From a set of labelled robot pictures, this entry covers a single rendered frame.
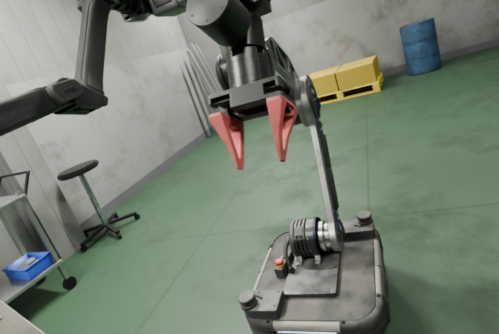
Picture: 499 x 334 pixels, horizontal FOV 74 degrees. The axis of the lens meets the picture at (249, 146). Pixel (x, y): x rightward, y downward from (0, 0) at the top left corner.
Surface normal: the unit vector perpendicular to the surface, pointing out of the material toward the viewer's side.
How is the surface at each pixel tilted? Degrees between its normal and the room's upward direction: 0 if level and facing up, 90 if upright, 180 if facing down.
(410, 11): 90
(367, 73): 90
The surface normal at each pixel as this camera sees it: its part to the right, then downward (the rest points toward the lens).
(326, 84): -0.40, 0.38
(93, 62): 0.84, -0.28
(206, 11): -0.42, -0.14
